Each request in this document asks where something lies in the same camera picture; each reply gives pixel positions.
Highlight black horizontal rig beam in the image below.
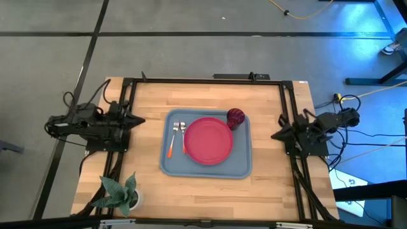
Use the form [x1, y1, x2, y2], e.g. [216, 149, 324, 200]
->
[0, 215, 407, 229]

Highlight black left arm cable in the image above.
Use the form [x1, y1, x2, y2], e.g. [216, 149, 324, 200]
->
[62, 78, 112, 111]

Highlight black furniture edge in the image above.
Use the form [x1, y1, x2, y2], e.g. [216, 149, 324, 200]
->
[333, 179, 407, 229]

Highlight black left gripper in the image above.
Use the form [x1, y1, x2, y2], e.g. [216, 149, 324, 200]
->
[106, 109, 146, 133]

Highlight red plastic plate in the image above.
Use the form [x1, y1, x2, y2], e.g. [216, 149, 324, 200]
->
[183, 116, 235, 166]

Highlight yellow cable black plug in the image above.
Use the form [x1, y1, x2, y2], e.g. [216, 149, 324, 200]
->
[266, 0, 335, 20]

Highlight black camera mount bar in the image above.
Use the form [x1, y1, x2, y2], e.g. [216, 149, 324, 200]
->
[212, 73, 271, 81]

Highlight blue-grey plastic tray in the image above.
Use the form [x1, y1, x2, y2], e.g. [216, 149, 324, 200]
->
[160, 108, 254, 179]

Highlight black aluminium table frame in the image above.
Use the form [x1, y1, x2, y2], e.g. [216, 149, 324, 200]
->
[71, 76, 340, 223]

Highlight grey metal floor bracket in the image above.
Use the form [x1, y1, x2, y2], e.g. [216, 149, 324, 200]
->
[0, 139, 25, 155]

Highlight black metal desk frame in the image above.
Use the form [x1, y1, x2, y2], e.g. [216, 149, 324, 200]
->
[345, 0, 407, 87]

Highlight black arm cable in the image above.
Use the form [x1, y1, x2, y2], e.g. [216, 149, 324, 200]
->
[338, 94, 362, 112]
[62, 78, 112, 111]

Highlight red patterned cup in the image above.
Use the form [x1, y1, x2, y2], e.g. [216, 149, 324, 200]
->
[226, 108, 246, 131]

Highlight green plant white pot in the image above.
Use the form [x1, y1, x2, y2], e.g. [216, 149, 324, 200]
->
[90, 171, 144, 218]

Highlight beige floor cable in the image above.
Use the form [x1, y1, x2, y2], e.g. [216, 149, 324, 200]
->
[336, 135, 407, 165]

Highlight metal fork orange handle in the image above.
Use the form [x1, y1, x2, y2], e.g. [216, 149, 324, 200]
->
[167, 121, 180, 159]

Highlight black floor cable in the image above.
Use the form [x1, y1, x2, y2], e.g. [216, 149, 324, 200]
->
[343, 141, 407, 148]
[330, 127, 407, 138]

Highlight yellow extension cable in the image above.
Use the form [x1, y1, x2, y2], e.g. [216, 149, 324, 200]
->
[333, 80, 407, 103]

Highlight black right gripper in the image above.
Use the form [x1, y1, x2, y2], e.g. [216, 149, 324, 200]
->
[272, 114, 314, 151]

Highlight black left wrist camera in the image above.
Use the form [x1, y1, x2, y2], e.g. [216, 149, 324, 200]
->
[109, 101, 128, 113]

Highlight orange-handled fork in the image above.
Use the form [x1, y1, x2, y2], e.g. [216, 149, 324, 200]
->
[179, 121, 188, 155]

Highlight person's leg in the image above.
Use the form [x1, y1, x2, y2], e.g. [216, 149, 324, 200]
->
[392, 27, 407, 48]

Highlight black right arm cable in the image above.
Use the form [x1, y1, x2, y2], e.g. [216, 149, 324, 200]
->
[338, 94, 362, 112]

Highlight person's shoe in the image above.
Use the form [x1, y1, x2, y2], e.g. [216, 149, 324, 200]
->
[381, 41, 403, 56]

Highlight white sheet blue marks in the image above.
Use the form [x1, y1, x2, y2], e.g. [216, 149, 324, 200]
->
[328, 167, 369, 218]

